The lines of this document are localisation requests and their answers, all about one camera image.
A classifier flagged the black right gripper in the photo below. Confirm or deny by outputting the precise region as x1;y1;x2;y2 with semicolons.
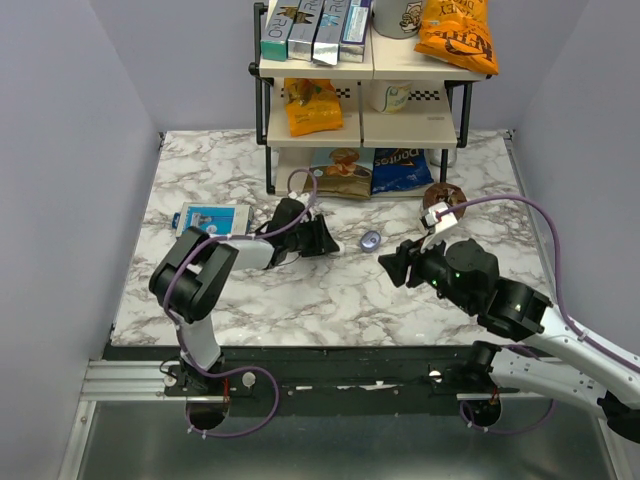
377;228;475;313

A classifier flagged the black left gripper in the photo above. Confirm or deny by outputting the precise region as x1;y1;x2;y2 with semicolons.
285;214;339;258

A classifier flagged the purple earbud charging case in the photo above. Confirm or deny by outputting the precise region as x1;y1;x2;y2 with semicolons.
359;230;382;253

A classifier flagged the white earbud charging case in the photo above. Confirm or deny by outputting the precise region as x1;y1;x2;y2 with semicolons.
334;242;346;256

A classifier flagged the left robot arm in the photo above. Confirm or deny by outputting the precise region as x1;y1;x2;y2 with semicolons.
149;197;344;395

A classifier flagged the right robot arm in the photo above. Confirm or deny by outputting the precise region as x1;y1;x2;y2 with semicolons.
378;240;639;442

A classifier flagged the brown cookie bag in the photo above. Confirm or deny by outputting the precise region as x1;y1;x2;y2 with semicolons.
309;147;375;199

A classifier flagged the blue Doritos bag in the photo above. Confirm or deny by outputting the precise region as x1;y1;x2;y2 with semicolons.
371;148;433;195

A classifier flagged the silver can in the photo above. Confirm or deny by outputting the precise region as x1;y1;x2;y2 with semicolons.
429;146;458;168

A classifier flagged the blue razor box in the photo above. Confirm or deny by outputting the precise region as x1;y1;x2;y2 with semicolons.
172;202;254;237

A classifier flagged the beige three-tier shelf rack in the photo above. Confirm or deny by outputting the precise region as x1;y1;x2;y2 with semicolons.
248;1;485;194

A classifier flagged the orange snack bag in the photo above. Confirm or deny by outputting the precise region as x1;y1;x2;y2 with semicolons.
284;78;344;137

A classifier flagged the white yogurt cup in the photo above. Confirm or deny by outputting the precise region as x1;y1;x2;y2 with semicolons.
368;80;412;114

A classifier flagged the purple white box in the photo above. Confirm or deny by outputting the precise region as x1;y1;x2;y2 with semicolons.
339;0;371;63

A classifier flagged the silver blue RO box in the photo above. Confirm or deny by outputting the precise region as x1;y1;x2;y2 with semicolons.
312;0;350;66

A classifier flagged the teal RO box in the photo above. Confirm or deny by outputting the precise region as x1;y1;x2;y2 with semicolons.
260;0;300;62

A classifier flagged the grey printed mug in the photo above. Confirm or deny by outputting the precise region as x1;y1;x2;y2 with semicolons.
372;0;425;39

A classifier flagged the orange kettle chips bag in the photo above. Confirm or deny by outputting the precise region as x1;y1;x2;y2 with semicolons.
414;0;500;76

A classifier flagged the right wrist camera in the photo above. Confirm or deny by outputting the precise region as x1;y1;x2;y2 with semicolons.
420;202;458;253

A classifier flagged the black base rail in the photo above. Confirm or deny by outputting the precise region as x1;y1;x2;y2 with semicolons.
104;343;551;417

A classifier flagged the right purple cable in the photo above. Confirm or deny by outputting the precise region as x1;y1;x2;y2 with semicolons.
434;194;640;437

